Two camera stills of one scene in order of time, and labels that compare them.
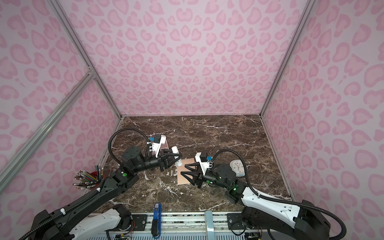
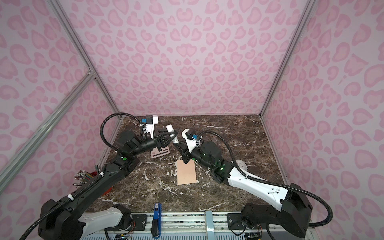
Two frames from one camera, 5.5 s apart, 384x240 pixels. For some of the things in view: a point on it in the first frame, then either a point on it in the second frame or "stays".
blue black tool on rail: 156,228 stays
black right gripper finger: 197,166 to 182,147
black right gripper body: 212,178 to 197,154
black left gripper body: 159,162 to 155,142
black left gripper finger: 179,155 to 166,137
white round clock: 238,167 stays
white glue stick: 179,162 to 170,128
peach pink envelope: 181,180 stays
